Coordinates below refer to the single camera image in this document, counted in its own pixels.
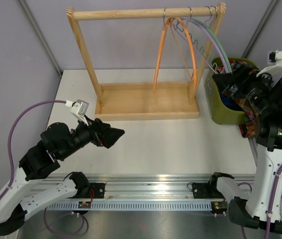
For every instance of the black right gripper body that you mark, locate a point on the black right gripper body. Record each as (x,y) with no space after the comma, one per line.
(256,88)

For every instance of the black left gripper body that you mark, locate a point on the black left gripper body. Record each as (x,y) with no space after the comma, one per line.
(96,137)

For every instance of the brown multicolour plaid shirt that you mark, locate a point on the brown multicolour plaid shirt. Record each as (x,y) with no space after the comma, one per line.
(248,127)

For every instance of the orange hanger of plaid shirt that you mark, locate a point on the orange hanger of plaid shirt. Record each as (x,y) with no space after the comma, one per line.
(160,50)

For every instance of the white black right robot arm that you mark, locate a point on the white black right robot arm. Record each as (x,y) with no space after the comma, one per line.
(261,208)

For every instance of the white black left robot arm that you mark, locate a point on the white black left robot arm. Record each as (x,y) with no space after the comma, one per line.
(57,143)

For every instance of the blue checked shirt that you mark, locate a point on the blue checked shirt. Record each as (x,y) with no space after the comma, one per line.
(229,103)

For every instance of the lilac plastic hanger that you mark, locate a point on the lilac plastic hanger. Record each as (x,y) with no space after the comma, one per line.
(200,49)

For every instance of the mint green plastic hanger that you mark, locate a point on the mint green plastic hanger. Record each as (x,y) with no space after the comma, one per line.
(211,35)

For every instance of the green plastic bin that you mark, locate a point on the green plastic bin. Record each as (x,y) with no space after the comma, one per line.
(219,113)

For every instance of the wooden clothes rack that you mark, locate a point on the wooden clothes rack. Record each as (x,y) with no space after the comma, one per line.
(136,101)

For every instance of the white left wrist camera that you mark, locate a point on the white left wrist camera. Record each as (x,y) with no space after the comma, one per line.
(78,109)

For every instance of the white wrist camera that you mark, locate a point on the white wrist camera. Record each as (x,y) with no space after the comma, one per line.
(78,109)
(274,64)

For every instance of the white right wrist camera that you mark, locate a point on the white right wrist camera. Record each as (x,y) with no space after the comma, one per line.
(274,64)

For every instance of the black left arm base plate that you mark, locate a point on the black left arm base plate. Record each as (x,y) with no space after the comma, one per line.
(97,190)

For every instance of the aluminium mounting rail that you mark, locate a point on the aluminium mounting rail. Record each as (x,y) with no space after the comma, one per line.
(120,195)

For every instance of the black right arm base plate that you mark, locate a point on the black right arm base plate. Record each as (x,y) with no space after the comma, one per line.
(205,191)

